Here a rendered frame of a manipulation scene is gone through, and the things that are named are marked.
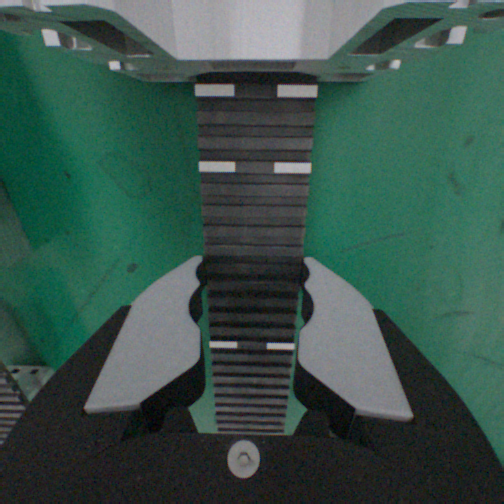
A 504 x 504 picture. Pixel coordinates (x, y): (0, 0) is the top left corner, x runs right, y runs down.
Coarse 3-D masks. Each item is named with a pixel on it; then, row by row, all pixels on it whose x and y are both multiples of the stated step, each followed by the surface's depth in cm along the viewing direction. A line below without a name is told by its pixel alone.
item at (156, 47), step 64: (0, 0) 4; (64, 0) 4; (128, 0) 5; (192, 0) 7; (256, 0) 7; (320, 0) 7; (384, 0) 4; (448, 0) 4; (128, 64) 9; (192, 64) 8; (256, 64) 9; (320, 64) 8; (384, 64) 9
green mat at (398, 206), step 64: (0, 64) 11; (64, 64) 11; (448, 64) 11; (0, 128) 13; (64, 128) 12; (128, 128) 12; (192, 128) 12; (320, 128) 12; (384, 128) 12; (448, 128) 12; (64, 192) 14; (128, 192) 14; (192, 192) 14; (320, 192) 14; (384, 192) 14; (448, 192) 14; (64, 256) 16; (128, 256) 16; (192, 256) 16; (320, 256) 16; (384, 256) 15; (448, 256) 15; (0, 320) 19; (64, 320) 18; (448, 320) 18
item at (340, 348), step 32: (320, 288) 10; (352, 288) 10; (320, 320) 8; (352, 320) 8; (320, 352) 7; (352, 352) 7; (384, 352) 7; (320, 384) 6; (352, 384) 6; (384, 384) 6; (352, 416) 6; (384, 416) 6
